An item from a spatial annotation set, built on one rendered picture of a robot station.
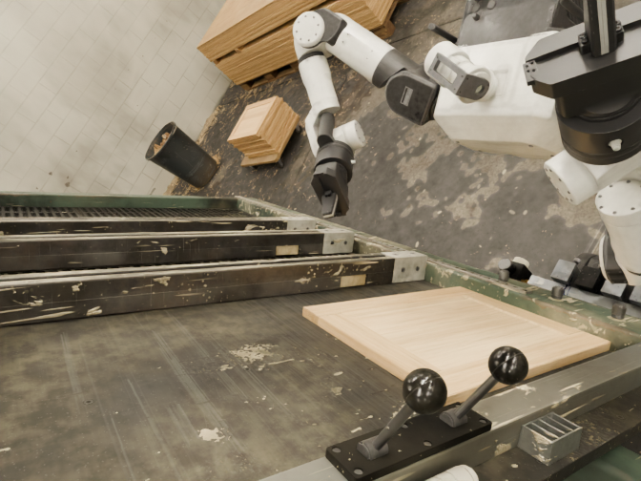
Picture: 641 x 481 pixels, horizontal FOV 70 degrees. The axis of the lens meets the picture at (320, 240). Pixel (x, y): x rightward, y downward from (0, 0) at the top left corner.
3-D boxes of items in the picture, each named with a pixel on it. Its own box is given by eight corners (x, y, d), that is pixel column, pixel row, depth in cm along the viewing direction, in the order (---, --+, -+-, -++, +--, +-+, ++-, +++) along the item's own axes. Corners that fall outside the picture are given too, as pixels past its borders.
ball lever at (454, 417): (469, 435, 52) (544, 365, 45) (446, 445, 50) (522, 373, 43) (448, 406, 55) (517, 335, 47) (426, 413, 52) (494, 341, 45)
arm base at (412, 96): (414, 105, 116) (415, 57, 110) (464, 110, 109) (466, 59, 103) (383, 122, 106) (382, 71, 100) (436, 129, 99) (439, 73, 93)
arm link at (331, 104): (325, 163, 117) (310, 114, 117) (357, 151, 113) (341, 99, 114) (315, 162, 111) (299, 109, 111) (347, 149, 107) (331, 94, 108)
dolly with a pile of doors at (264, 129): (309, 123, 427) (279, 94, 404) (285, 170, 412) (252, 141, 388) (271, 132, 474) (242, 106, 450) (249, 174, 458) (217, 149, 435)
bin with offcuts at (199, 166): (227, 154, 523) (180, 117, 485) (206, 192, 508) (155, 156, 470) (206, 158, 562) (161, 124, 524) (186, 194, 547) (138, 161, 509)
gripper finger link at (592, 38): (602, 1, 34) (605, 55, 39) (592, -29, 36) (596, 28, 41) (578, 10, 35) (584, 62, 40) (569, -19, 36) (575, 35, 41)
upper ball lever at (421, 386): (391, 468, 46) (465, 393, 38) (361, 480, 43) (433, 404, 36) (372, 432, 48) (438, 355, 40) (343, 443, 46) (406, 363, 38)
